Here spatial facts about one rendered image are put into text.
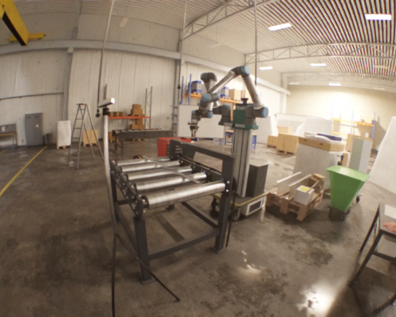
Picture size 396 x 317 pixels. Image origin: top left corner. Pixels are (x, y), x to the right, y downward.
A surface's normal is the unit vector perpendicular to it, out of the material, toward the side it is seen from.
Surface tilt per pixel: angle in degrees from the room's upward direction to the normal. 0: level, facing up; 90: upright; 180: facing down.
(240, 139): 90
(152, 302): 0
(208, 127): 90
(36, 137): 90
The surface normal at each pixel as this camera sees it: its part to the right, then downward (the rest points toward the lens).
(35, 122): 0.58, 0.22
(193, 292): 0.06, -0.97
